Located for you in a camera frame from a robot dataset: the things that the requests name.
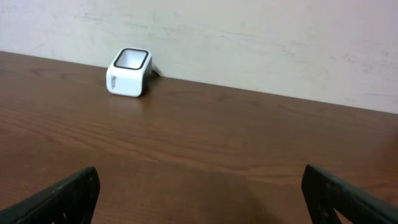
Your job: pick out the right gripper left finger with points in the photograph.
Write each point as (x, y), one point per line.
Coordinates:
(71, 200)

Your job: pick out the white barcode scanner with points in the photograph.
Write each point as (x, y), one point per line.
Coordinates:
(129, 72)

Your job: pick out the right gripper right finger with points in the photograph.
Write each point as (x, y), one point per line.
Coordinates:
(326, 195)

